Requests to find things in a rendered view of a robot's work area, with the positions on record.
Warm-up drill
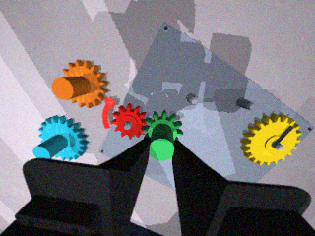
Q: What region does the yellow gear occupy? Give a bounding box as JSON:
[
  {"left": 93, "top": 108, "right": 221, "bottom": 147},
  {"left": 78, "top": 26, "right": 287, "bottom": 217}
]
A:
[{"left": 241, "top": 113, "right": 302, "bottom": 166}]

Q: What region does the orange gear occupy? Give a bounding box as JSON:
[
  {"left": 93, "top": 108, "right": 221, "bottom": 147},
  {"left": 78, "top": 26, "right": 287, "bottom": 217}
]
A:
[{"left": 52, "top": 60, "right": 109, "bottom": 108}]

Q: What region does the green gear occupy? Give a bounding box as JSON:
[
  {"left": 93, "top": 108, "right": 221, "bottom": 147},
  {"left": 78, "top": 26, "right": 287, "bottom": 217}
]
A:
[{"left": 142, "top": 110, "right": 183, "bottom": 161}]

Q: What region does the teal gear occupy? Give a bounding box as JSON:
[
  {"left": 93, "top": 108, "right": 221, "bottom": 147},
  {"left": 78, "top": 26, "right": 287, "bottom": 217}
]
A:
[{"left": 32, "top": 115, "right": 89, "bottom": 161}]

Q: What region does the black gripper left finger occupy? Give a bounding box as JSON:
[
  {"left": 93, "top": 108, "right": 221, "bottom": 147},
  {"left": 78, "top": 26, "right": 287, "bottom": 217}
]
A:
[{"left": 22, "top": 137, "right": 151, "bottom": 236}]

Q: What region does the red gear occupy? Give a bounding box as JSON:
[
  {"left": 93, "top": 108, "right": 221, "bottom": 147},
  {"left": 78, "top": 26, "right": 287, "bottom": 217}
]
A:
[{"left": 111, "top": 103, "right": 147, "bottom": 140}]

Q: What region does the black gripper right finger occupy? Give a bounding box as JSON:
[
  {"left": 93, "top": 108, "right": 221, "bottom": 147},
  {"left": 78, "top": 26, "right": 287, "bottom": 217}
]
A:
[{"left": 172, "top": 140, "right": 311, "bottom": 236}]

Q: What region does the red curved arrow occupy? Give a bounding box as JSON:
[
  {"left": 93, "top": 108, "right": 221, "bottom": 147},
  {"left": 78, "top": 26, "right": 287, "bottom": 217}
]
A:
[{"left": 102, "top": 97, "right": 115, "bottom": 129}]

